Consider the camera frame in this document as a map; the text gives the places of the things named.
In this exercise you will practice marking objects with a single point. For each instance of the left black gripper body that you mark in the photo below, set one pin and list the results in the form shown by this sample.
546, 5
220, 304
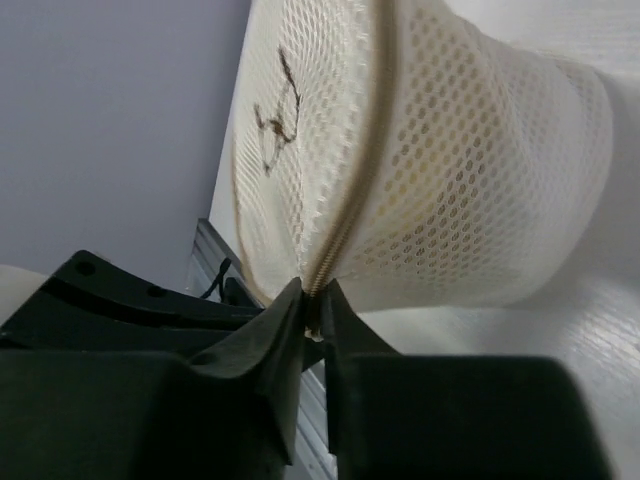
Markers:
88, 304

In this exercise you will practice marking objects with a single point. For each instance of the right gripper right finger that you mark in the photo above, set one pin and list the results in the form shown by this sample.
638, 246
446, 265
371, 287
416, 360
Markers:
345, 334

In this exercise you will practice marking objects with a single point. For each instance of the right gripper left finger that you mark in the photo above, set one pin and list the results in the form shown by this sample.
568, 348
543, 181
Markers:
267, 354

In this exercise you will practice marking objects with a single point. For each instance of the aluminium rail frame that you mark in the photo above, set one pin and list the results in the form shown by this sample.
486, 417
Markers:
239, 449

